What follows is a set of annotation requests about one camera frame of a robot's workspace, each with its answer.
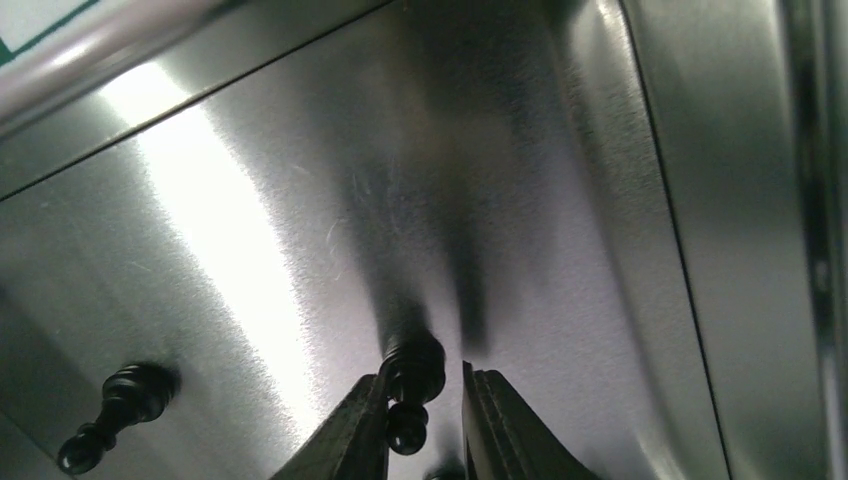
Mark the black pawn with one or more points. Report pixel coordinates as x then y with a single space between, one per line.
136 393
414 370

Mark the green white chess board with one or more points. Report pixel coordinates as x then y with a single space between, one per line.
25 23

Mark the silver tin with pawns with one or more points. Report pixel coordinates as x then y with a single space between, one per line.
627 208

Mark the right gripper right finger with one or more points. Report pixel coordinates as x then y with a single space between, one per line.
504 437

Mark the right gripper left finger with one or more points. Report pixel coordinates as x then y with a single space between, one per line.
350 443

